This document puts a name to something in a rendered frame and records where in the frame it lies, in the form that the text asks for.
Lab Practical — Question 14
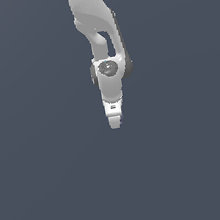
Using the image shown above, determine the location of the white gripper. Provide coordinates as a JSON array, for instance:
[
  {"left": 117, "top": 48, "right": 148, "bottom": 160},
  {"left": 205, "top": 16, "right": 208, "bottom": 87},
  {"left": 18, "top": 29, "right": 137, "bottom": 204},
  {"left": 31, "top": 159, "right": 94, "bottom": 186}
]
[{"left": 101, "top": 96, "right": 129, "bottom": 132}]

